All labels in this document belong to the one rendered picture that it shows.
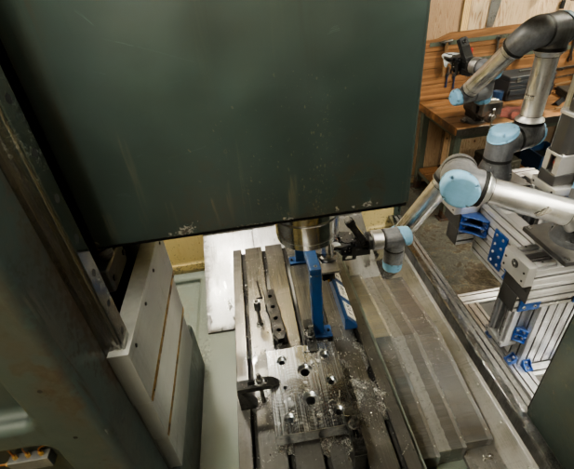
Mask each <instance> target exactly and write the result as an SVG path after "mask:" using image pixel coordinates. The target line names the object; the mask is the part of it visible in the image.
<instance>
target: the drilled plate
mask: <svg viewBox="0 0 574 469"><path fill-rule="evenodd" d="M319 347H320V348H321V349H320V350H319ZM317 349H318V350H316V351H320V352H318V355H320V356H321V357H323V358H324V359H321V357H320V356H317V352H314V354H316V355H312V356H310V354H312V353H311V352H310V351H309V350H308V347H307V345H303V346H298V347H292V348H287V349H281V350H275V351H269V352H266V354H267V363H268V371H269V376H273V377H275V378H276V377H277V379H280V378H281V379H280V380H279V381H280V382H279V384H280V385H278V386H277V387H275V388H273V389H271V398H272V406H273V415H274V431H275V439H276V444H277V446H281V445H286V444H292V443H297V442H302V441H308V440H313V439H318V438H324V437H329V436H339V435H344V434H349V433H348V429H347V425H346V422H345V419H344V418H343V417H344V416H343V412H344V410H345V408H353V405H352V402H351V398H350V396H349V392H348V389H347V385H346V382H345V380H344V376H343V373H342V369H341V366H340V361H339V357H338V354H337V350H336V347H335V343H334V341H332V342H321V343H318V344H317ZM306 351H307V352H306ZM308 351H309V352H308ZM303 353H304V354H303ZM309 353H310V354H309ZM319 353H320V354H319ZM281 355H282V356H281ZM306 356H307V357H306ZM285 357H288V359H287V360H286V358H285ZM326 358H327V359H326ZM309 359H310V360H309ZM320 359H321V360H320ZM305 360H306V361H305ZM286 361H287V362H286ZM315 361H316V362H315ZM303 362H304V363H305V362H307V363H308V364H306V363H305V364H304V363H303ZM276 363H277V364H276ZM284 364H285V365H284ZM310 364H311V365H310ZM283 365H284V366H283ZM298 365H299V366H298ZM282 366H283V367H282ZM317 371H318V372H317ZM328 374H329V375H328ZM337 374H338V375H337ZM304 376H306V377H304ZM308 376H309V377H308ZM335 376H336V378H335ZM332 384H333V386H332ZM281 385H282V386H281ZM304 385H305V386H304ZM304 388H305V389H304ZM308 388H309V391H308ZM294 389H295V390H294ZM299 389H300V390H299ZM312 389H314V390H312ZM293 390H294V391H293ZM302 390H303V391H302ZM315 390H316V391H317V392H316V391H315ZM333 390H334V391H333ZM290 391H291V392H290ZM306 391H308V392H306ZM332 391H333V392H332ZM303 392H306V393H305V394H303V395H302V393H303ZM331 392H332V393H331ZM334 392H335V393H334ZM291 393H292V394H293V395H290V394H291ZM338 393H340V394H339V395H338ZM319 396H320V398H319ZM335 398H336V401H335ZM319 399H320V400H319ZM331 399H334V400H331ZM329 400H331V401H330V402H329V403H328V401H329ZM301 401H302V403H301ZM318 402H319V403H318ZM338 402H339V403H341V405H340V404H339V403H338ZM311 403H313V405H311V406H310V405H308V404H311ZM316 403H317V404H316ZM320 403H321V404H320ZM342 403H343V405H344V406H343V405H342ZM303 404H305V405H303ZM332 404H333V406H332ZM335 404H336V405H335ZM316 405H318V406H316ZM320 406H322V407H320ZM334 406H335V407H334ZM345 406H346V407H345ZM333 407H334V408H333ZM332 408H333V409H332ZM331 409H332V410H333V412H332V410H331ZM292 410H294V412H293V411H292ZM320 410H321V411H320ZM329 410H331V412H330V411H329ZM290 411H292V412H293V413H292V412H291V413H290ZM283 413H284V414H283ZM296 413H297V414H298V415H297V414H296ZM334 413H335V414H334ZM294 414H295V415H296V416H295V415H294ZM317 414H318V415H317ZM321 414H322V415H321ZM332 414H333V415H332ZM336 414H337V415H336ZM341 414H342V416H341ZM320 415H321V416H320ZM334 415H335V416H334ZM339 415H340V416H339ZM318 416H320V417H318ZM327 416H328V417H327ZM338 416H339V417H338ZM329 417H331V418H329ZM310 418H313V419H310ZM337 418H338V419H337ZM282 419H283V420H282ZM296 419H297V420H296ZM294 421H295V422H294ZM320 421H321V422H320ZM289 423H290V424H289ZM292 423H293V424H292Z"/></svg>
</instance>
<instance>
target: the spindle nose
mask: <svg viewBox="0 0 574 469"><path fill-rule="evenodd" d="M274 228H275V232H276V236H277V239H278V241H279V242H280V243H281V244H282V245H284V246H285V247H287V248H291V249H294V250H299V251H312V250H318V249H320V248H324V247H326V246H328V245H330V244H331V243H332V242H334V241H335V239H336V238H337V236H338V234H339V228H340V215H337V216H330V217H324V218H318V219H311V220H305V221H293V222H286V223H279V224H275V225H274Z"/></svg>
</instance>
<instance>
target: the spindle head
mask: <svg viewBox="0 0 574 469"><path fill-rule="evenodd" d="M430 5H431V0H0V39H1V41H2V43H3V46H4V48H5V50H6V52H7V55H8V56H9V59H10V61H11V63H12V65H13V67H14V69H15V72H16V74H17V76H18V78H19V80H20V83H21V85H22V87H23V89H24V91H25V93H26V96H27V98H28V100H29V102H30V104H31V105H32V108H33V111H34V113H35V115H36V117H37V120H38V122H39V124H40V126H41V128H42V129H43V132H44V134H45V136H46V138H47V141H48V143H49V146H50V148H51V150H52V152H53V154H54V155H55V158H56V160H57V162H58V164H59V166H60V170H61V172H62V174H63V176H64V178H65V180H66V182H67V184H68V186H69V188H70V190H71V192H72V195H73V198H74V200H75V202H76V204H77V206H78V208H79V210H80V212H81V214H82V216H83V219H84V221H85V223H86V225H87V228H88V230H89V232H90V234H91V236H92V238H93V240H94V242H95V244H96V245H97V246H98V249H106V248H117V247H123V246H130V245H137V244H143V243H150V242H156V241H163V240H169V239H176V238H183V237H189V236H196V235H208V234H215V233H220V232H227V231H233V230H240V229H246V228H253V227H260V226H266V225H273V224H279V223H286V222H293V221H305V220H311V219H318V218H324V217H330V216H337V215H343V214H350V213H356V212H363V211H370V210H376V209H383V208H395V207H402V206H406V205H407V203H406V202H408V198H409V191H410V182H411V173H412V165H413V156H414V148H415V139H416V131H417V123H418V114H419V106H420V90H421V81H422V73H423V64H424V56H425V48H426V39H427V31H428V22H429V14H430Z"/></svg>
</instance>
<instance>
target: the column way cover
mask: <svg viewBox="0 0 574 469"><path fill-rule="evenodd" d="M183 314H184V307H183V306H182V303H181V300H180V295H179V293H178V290H177V287H176V284H175V281H174V270H173V268H172V265H171V262H170V259H169V257H168V254H167V249H166V246H165V243H164V240H163V241H156V242H150V243H143V244H140V248H139V251H138V254H137V258H136V260H135V263H134V267H133V270H132V273H131V277H130V279H129V282H128V286H127V291H126V295H125V298H124V300H123V304H122V307H121V310H120V316H121V318H122V320H123V322H124V324H125V326H126V328H127V331H128V333H129V335H128V339H127V346H126V349H124V350H123V348H122V349H121V350H119V349H118V348H116V349H114V350H113V351H112V352H109V353H108V356H107V357H106V359H107V361H108V362H109V364H110V366H111V368H112V369H113V372H114V374H115V376H116V377H117V379H118V381H119V382H120V383H121V385H122V387H123V389H124V391H125V392H126V394H127V397H128V399H129V400H130V402H131V404H132V406H136V408H137V410H138V412H139V413H140V416H141V417H142V419H143V420H144V422H145V424H146V426H147V428H148V429H149V431H150V433H151V435H152V437H153V439H155V440H156V442H157V443H158V445H159V447H160V449H161V450H162V452H163V453H164V455H165V457H166V459H167V461H168V463H169V465H170V467H176V466H182V458H183V447H184V437H185V425H186V414H187V403H188V392H189V379H190V368H191V358H192V347H193V340H192V337H191V335H190V332H189V330H188V327H187V324H186V321H185V318H184V315H183Z"/></svg>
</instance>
